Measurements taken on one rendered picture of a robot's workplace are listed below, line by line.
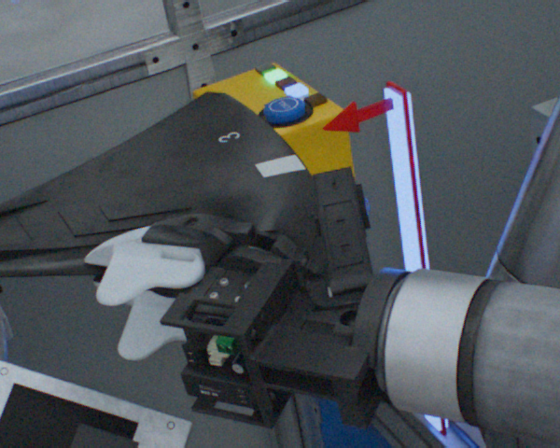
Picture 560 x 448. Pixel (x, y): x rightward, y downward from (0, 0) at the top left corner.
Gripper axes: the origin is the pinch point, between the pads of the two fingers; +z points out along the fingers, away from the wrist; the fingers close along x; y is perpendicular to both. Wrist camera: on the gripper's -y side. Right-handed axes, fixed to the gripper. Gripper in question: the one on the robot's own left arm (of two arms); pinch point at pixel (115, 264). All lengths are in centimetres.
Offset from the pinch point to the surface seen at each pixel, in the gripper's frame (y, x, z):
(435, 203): -94, 70, 21
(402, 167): -22.5, 7.7, -9.7
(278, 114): -36.8, 13.8, 9.3
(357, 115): -20.9, 2.0, -7.7
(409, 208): -22.0, 11.2, -9.9
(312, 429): -36, 60, 15
